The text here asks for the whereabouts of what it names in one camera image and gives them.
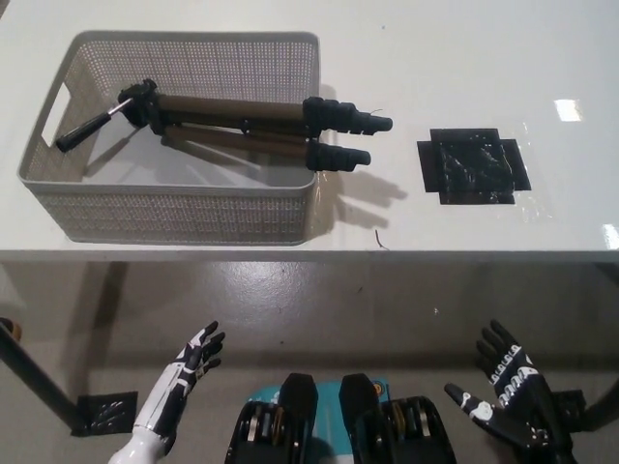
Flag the black tape patch on floor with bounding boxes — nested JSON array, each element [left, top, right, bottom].
[[72, 391, 139, 437], [553, 389, 590, 422]]

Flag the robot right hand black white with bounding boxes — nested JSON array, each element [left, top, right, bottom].
[[443, 318, 579, 458]]

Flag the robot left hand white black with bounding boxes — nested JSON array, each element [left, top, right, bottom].
[[133, 320, 226, 436]]

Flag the black tape patch on desk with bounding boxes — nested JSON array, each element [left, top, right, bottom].
[[418, 128, 533, 207]]

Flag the robot body black teal blocks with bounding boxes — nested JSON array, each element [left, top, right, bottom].
[[221, 371, 458, 464]]

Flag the bronze tripod with black head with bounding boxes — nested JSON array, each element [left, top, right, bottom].
[[55, 79, 394, 174]]

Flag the black and orange round object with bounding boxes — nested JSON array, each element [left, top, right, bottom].
[[0, 317, 23, 342]]

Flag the grey perforated plastic basket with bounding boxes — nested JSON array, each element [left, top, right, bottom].
[[16, 31, 323, 246]]

